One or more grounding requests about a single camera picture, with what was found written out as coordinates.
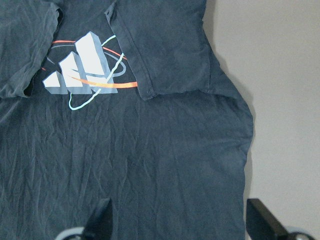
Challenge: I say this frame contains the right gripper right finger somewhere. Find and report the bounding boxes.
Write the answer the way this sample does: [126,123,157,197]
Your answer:
[246,198,292,240]

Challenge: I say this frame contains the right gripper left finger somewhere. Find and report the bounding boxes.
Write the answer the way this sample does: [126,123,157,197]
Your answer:
[82,198,113,240]

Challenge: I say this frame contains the black t-shirt with logo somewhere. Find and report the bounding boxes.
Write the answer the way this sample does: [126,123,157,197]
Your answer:
[0,0,253,240]

